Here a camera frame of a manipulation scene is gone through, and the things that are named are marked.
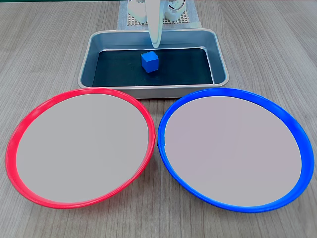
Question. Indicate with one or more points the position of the small blue cube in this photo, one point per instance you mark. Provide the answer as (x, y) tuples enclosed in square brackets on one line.
[(149, 62)]

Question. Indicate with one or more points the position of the steel tray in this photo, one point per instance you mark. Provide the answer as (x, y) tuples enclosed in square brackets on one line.
[(219, 52)]

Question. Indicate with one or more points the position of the pale perforated plate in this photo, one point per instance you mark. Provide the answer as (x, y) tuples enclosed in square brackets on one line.
[(183, 21)]

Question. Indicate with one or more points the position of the black mat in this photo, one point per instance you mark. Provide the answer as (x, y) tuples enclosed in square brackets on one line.
[(119, 70)]

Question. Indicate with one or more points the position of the red rimmed white plate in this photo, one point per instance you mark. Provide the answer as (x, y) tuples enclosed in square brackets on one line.
[(81, 148)]

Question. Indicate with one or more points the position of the blue rimmed white plate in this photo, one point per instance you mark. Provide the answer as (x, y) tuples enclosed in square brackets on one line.
[(232, 151)]

